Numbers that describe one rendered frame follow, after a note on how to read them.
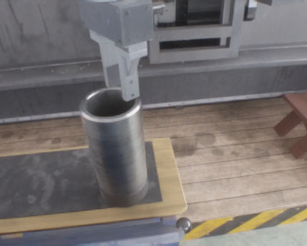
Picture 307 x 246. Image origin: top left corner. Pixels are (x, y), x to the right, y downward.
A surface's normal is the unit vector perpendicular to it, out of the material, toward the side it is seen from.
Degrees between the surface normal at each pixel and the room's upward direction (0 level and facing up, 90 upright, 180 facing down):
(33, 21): 86
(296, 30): 86
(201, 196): 0
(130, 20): 90
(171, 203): 0
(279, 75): 90
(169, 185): 0
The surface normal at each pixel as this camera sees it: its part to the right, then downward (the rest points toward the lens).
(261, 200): -0.04, -0.78
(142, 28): 0.60, 0.48
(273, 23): 0.12, 0.56
